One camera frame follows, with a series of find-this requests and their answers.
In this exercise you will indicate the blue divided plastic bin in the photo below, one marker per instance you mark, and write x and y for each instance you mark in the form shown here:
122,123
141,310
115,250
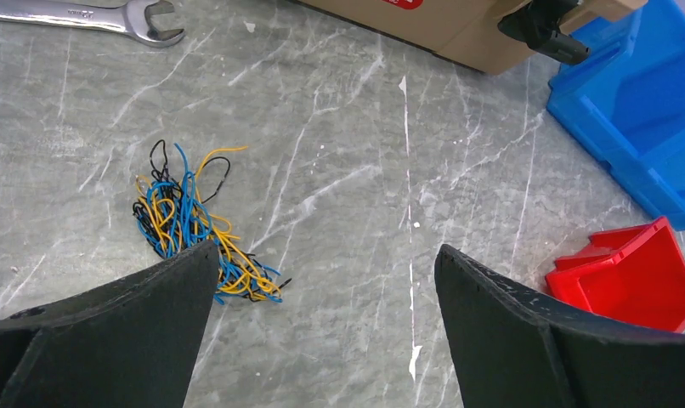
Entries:
626,104

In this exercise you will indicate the tan plastic toolbox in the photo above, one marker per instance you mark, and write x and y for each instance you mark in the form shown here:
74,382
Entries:
464,31

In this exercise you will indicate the red plastic bin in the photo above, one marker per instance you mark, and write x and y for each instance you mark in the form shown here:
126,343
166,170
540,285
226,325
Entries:
635,275

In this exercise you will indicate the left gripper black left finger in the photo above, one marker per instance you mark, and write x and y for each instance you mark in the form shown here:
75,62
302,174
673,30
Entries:
132,342

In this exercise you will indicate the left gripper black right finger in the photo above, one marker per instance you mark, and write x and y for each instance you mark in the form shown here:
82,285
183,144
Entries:
513,346

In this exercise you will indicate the black right toolbox latch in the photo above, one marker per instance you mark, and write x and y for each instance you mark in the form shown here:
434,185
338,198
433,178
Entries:
537,24

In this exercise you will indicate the silver combination wrench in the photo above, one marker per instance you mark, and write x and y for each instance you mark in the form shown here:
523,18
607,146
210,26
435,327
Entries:
132,19

